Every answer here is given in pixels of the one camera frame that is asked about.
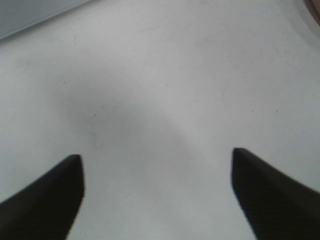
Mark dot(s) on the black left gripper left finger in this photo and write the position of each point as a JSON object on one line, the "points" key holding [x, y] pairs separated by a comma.
{"points": [[47, 208]]}

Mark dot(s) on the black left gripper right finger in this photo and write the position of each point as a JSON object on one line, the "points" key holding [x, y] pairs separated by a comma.
{"points": [[276, 206]]}

